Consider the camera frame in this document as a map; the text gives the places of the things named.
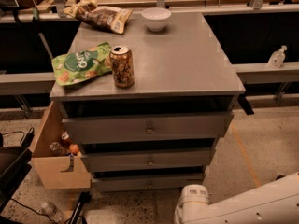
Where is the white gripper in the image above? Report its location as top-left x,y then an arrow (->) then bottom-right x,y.
174,185 -> 209,224

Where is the grey bottom drawer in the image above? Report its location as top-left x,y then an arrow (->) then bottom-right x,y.
92,173 -> 205,192

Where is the grey drawer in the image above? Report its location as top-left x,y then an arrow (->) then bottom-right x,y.
92,173 -> 205,192
63,112 -> 233,144
81,148 -> 215,172

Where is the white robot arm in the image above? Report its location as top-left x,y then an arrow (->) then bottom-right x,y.
174,172 -> 299,224

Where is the grey drawer cabinet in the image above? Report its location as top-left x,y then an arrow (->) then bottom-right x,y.
50,12 -> 245,182

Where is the grey top drawer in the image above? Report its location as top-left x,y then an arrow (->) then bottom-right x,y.
63,112 -> 233,144

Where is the grey middle drawer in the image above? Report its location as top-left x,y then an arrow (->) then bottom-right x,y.
81,148 -> 215,172

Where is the black tripod leg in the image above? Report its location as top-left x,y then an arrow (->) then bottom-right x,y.
68,191 -> 92,224

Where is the orange fruit in box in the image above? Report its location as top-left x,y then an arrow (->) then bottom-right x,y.
69,144 -> 79,155

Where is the clear plastic bottle on floor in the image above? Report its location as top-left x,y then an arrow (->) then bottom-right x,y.
41,202 -> 64,223

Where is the dark bottle in box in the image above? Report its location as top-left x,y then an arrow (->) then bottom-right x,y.
50,142 -> 67,156

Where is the wooden side box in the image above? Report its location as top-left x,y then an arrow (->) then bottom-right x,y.
30,102 -> 91,189

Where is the gold beverage can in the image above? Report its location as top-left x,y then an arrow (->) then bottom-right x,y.
109,45 -> 135,88

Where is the hand sanitizer pump bottle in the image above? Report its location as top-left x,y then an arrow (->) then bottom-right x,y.
267,45 -> 287,69

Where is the green snack bag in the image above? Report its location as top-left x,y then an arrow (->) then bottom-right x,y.
51,42 -> 111,86

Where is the black equipment at left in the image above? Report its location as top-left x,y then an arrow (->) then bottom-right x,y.
0,128 -> 35,212

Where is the white bowl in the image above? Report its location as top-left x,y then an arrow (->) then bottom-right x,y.
141,7 -> 171,32

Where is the brown chip bag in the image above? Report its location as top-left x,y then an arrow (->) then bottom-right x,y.
64,0 -> 133,35

